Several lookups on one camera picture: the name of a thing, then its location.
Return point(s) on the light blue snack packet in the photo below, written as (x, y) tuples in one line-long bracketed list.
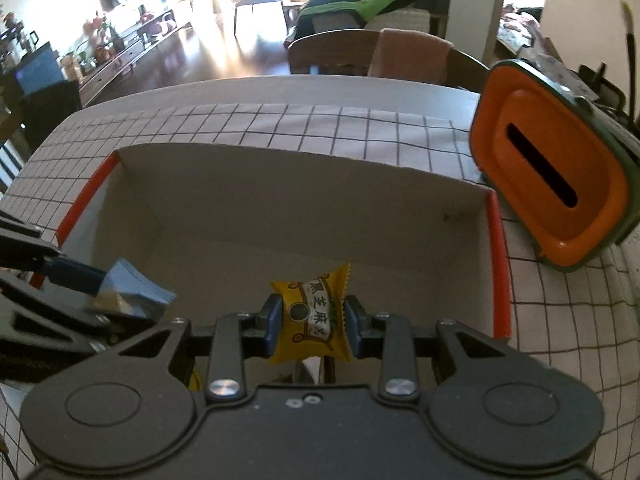
[(135, 285)]

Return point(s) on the grey sofa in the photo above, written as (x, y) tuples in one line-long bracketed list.
[(400, 21)]

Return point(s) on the checkered tablecloth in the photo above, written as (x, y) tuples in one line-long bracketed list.
[(325, 130)]

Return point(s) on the dark wooden chair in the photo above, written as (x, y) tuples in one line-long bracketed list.
[(10, 160)]

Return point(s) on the coffee machine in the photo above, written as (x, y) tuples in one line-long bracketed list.
[(17, 45)]

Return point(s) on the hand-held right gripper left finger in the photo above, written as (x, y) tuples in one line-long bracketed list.
[(273, 322)]

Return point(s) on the orange cardboard box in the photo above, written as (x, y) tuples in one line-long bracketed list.
[(300, 210)]

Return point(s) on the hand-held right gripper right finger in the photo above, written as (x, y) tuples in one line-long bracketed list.
[(352, 325)]

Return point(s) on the yellow candy packet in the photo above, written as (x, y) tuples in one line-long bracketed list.
[(312, 310)]

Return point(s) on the bed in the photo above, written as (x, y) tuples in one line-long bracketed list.
[(517, 25)]

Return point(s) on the orange green tissue box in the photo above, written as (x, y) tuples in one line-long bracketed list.
[(525, 125)]

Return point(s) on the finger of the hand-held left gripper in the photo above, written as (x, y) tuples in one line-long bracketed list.
[(75, 272), (60, 325)]

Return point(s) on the blue cabinet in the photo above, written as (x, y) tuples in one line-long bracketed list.
[(40, 70)]

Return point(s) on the wooden dining chair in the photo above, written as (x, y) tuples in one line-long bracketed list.
[(330, 52)]

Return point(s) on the TV cabinet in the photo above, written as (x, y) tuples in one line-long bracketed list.
[(125, 60)]

